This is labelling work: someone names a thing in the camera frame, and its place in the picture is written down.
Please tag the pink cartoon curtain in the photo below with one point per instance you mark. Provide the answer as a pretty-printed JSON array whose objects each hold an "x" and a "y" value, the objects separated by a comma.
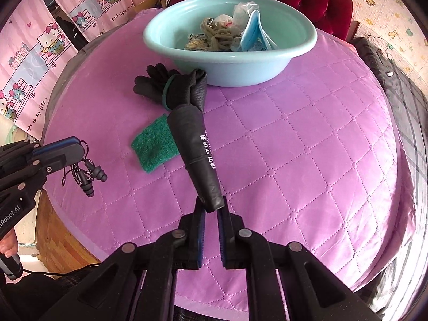
[
  {"x": 33, "y": 57},
  {"x": 93, "y": 0}
]

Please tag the purple quilted blanket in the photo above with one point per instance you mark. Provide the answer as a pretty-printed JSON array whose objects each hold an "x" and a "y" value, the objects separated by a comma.
[{"x": 301, "y": 140}]

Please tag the red tufted sofa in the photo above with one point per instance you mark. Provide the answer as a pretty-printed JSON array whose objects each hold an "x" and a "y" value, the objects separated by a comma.
[{"x": 317, "y": 0}]

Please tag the green rubber band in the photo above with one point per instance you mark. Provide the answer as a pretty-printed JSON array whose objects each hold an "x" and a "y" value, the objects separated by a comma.
[{"x": 164, "y": 92}]

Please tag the white plastic bag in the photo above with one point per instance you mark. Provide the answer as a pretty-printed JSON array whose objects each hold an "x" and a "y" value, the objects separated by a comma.
[{"x": 224, "y": 20}]

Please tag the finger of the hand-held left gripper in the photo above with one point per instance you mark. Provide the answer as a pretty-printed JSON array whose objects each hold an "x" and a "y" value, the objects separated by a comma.
[
  {"x": 60, "y": 144},
  {"x": 60, "y": 160}
]

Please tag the green scouring pad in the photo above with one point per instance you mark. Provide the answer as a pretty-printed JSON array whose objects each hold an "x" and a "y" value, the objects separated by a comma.
[{"x": 150, "y": 147}]

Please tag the cardboard box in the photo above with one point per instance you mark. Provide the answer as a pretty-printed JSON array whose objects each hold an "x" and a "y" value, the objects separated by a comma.
[{"x": 147, "y": 2}]

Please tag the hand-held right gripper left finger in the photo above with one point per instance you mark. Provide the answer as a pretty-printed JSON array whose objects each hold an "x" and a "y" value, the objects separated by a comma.
[{"x": 200, "y": 240}]

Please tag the clear plastic bag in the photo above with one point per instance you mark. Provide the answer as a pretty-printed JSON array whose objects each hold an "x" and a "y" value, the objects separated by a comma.
[{"x": 241, "y": 13}]

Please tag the grey plaid blanket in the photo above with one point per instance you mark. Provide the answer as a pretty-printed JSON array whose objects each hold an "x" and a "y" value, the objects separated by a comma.
[{"x": 384, "y": 70}]

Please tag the person's left hand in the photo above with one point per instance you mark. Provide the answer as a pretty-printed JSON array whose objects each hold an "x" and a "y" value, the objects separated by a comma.
[{"x": 7, "y": 242}]

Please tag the person's dark trousers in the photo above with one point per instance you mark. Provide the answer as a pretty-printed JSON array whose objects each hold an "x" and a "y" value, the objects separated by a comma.
[{"x": 33, "y": 301}]

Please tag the teal plastic basin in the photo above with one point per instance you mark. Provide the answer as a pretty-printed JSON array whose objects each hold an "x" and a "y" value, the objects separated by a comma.
[{"x": 234, "y": 70}]

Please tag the black gloves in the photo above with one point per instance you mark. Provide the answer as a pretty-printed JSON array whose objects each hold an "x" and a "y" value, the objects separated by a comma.
[{"x": 150, "y": 80}]

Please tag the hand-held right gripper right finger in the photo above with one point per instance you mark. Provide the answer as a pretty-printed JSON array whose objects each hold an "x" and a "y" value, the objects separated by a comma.
[{"x": 222, "y": 240}]

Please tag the blue face mask pack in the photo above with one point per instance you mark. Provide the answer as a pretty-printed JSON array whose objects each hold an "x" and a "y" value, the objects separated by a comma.
[{"x": 252, "y": 33}]

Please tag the black printed sleeve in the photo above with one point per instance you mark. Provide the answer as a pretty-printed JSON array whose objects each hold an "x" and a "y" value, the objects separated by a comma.
[{"x": 197, "y": 153}]

